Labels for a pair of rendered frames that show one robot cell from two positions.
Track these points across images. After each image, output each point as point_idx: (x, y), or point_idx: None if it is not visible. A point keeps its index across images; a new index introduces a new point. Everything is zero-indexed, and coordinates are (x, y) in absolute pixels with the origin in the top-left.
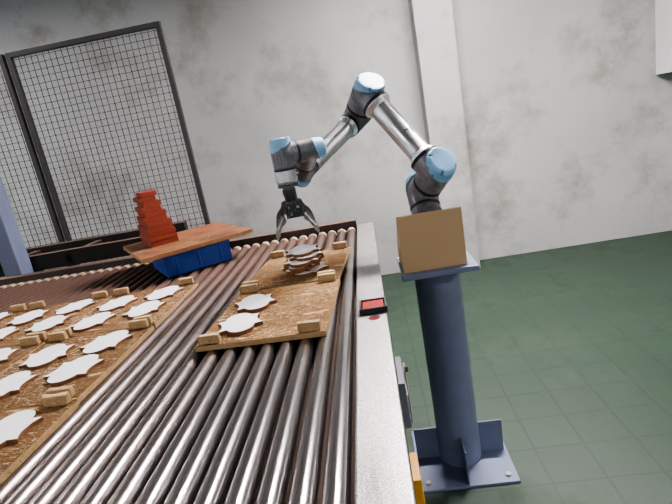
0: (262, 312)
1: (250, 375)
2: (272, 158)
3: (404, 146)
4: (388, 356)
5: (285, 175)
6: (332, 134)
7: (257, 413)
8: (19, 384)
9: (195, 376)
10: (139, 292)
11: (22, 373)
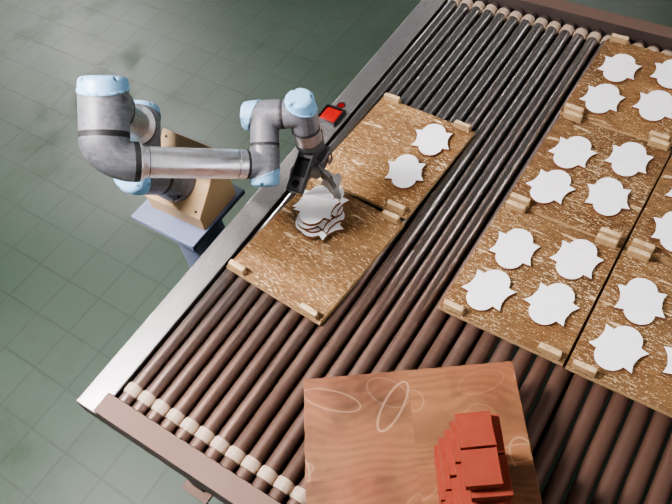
0: (407, 153)
1: (447, 87)
2: (317, 113)
3: (145, 118)
4: (369, 64)
5: None
6: (186, 147)
7: (455, 56)
8: (614, 152)
9: (480, 104)
10: (522, 338)
11: (620, 170)
